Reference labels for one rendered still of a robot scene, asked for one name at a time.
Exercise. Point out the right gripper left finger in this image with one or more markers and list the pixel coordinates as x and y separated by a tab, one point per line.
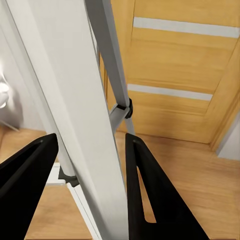
23	177

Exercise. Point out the camera tripod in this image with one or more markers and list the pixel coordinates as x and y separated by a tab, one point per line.
53	46

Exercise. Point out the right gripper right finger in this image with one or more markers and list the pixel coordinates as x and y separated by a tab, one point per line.
174	219

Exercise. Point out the door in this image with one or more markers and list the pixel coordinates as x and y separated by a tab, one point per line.
181	61

